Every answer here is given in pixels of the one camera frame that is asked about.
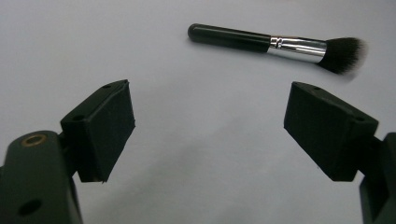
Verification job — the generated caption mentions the black makeup brush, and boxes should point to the black makeup brush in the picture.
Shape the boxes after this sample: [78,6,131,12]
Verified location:
[187,22,368,76]

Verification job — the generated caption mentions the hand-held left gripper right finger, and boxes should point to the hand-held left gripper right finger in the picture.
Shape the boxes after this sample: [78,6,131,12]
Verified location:
[283,80,380,183]

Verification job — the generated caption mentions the white table mat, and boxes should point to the white table mat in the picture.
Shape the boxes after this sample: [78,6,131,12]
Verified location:
[0,0,396,224]

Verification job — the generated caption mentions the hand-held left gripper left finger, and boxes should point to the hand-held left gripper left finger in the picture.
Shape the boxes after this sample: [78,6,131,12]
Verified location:
[60,78,136,184]

